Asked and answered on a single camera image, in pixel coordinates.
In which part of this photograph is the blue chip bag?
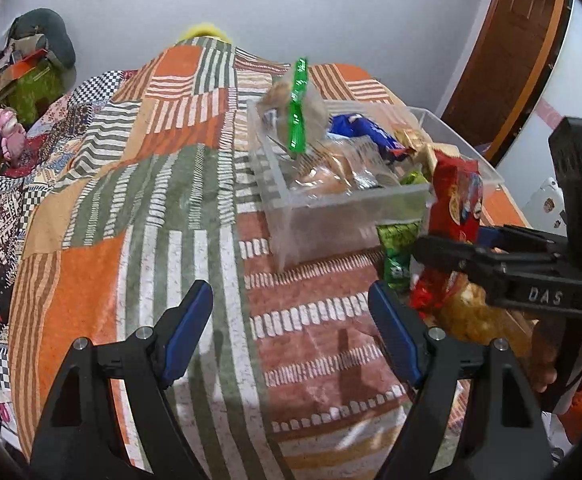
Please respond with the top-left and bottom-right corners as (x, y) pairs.
(328, 112), (409, 161)

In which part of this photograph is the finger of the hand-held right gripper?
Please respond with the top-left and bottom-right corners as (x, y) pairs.
(478, 225), (566, 256)
(413, 236), (512, 286)

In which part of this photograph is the person's right hand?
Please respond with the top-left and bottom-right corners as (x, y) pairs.
(530, 320), (562, 393)

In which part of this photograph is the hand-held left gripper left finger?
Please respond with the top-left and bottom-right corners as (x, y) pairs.
(28, 280), (214, 480)

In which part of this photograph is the green snack packet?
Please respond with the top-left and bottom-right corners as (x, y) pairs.
(377, 220), (423, 292)

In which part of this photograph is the pile of clothes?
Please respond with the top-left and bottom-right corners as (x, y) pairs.
(0, 8), (77, 68)

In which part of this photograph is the clear plastic container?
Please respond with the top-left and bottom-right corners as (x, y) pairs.
(247, 97), (504, 271)

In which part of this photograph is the brown wooden door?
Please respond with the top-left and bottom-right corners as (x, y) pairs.
(441, 0), (572, 161)

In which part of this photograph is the orange cardboard box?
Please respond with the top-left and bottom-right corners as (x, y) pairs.
(8, 50), (54, 81)

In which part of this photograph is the clear bag with green clip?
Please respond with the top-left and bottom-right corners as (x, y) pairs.
(261, 57), (329, 153)

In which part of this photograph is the white plastic appliance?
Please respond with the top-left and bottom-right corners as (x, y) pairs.
(523, 177), (566, 231)

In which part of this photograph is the white sliding door with hearts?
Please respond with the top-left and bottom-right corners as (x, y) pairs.
(496, 0), (582, 221)

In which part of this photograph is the pink plush toy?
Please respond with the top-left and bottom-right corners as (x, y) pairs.
(0, 107), (27, 161)

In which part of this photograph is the yellow puffed snack bag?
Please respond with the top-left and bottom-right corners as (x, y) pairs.
(438, 282), (534, 356)

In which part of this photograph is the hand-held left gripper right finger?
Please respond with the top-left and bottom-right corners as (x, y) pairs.
(367, 281), (554, 480)

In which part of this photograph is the checkered patchwork quilt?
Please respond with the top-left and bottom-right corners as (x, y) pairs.
(0, 67), (137, 396)

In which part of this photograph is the yellow cushion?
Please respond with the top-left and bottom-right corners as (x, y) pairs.
(178, 22), (234, 43)

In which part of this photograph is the orange striped patchwork blanket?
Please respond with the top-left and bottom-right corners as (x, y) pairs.
(8, 37), (532, 480)

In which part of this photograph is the bread packet with white label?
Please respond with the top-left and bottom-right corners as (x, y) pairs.
(291, 160), (354, 196)

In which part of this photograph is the red snack bag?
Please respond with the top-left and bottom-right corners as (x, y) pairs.
(410, 152), (484, 311)

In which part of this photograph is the clear bread packet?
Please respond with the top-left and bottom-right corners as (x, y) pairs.
(341, 137), (397, 190)

